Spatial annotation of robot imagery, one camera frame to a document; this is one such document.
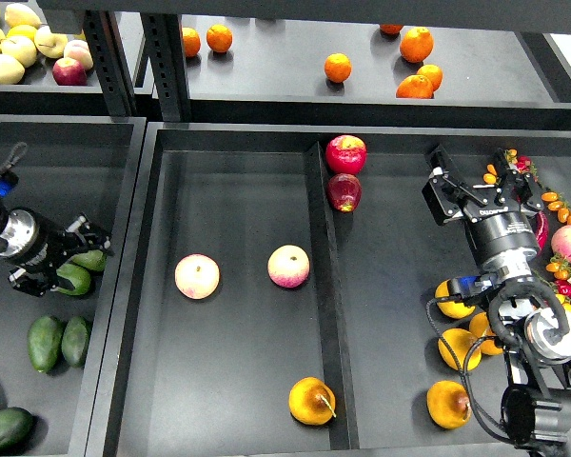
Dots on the black shelf post right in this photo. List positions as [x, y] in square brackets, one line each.
[166, 51]

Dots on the yellow pear left lower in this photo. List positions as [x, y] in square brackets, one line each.
[453, 346]

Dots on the pink apple left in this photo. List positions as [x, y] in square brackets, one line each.
[197, 276]

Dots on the pale pink peach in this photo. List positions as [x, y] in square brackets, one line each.
[78, 50]

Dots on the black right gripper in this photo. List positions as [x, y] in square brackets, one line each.
[499, 239]

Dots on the yellow pear upper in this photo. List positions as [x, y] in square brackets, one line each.
[452, 309]

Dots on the cherry tomato bunch lower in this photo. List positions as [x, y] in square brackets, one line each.
[557, 275]

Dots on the green avocado under gripper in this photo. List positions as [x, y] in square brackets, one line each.
[73, 280]

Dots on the yellow pear middle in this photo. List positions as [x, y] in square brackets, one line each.
[479, 326]

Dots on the yellow pear with stem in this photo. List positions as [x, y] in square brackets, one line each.
[312, 402]

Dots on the cherry tomato bunch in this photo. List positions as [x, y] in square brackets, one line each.
[557, 275]
[490, 173]

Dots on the large orange upper right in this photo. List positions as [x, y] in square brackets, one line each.
[416, 45]

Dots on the bright red apple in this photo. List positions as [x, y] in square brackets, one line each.
[346, 154]

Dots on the orange under shelf edge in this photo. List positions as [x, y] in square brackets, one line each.
[391, 29]

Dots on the black left tray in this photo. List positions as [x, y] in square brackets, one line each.
[81, 166]

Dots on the black shelf post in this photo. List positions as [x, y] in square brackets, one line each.
[110, 64]
[166, 51]

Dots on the pale yellow pear front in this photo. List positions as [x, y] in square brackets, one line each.
[11, 70]

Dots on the avocado bottom left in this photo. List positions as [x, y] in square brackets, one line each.
[15, 425]

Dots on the dark red apple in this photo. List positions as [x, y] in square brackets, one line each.
[344, 192]

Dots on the red chili pepper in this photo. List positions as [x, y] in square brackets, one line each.
[541, 229]

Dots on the orange centre shelf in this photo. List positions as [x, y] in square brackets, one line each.
[337, 68]

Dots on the orange behind front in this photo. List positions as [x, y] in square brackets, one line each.
[433, 73]

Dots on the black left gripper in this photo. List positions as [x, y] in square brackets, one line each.
[38, 247]

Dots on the black shelf post left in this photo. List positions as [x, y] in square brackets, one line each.
[110, 64]

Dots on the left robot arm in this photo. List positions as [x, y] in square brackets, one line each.
[8, 181]

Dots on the pink apple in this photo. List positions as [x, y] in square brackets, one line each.
[288, 266]
[197, 276]

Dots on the cherry tomato bunch upper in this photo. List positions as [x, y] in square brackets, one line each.
[490, 173]

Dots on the black centre tray divider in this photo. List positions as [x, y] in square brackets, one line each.
[343, 429]

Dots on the avocado left tray middle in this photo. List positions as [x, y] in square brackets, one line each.
[44, 342]

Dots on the light green avocado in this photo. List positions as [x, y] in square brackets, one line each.
[93, 260]

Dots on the dark green avocado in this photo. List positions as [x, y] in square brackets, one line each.
[75, 341]

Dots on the pink apple centre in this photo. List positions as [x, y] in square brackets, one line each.
[288, 266]

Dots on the red apple on shelf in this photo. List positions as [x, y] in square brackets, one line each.
[69, 72]

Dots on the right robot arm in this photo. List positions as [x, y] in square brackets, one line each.
[524, 314]

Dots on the yellow pear lower right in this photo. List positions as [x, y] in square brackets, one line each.
[448, 404]

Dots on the orange front right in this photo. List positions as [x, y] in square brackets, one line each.
[415, 86]

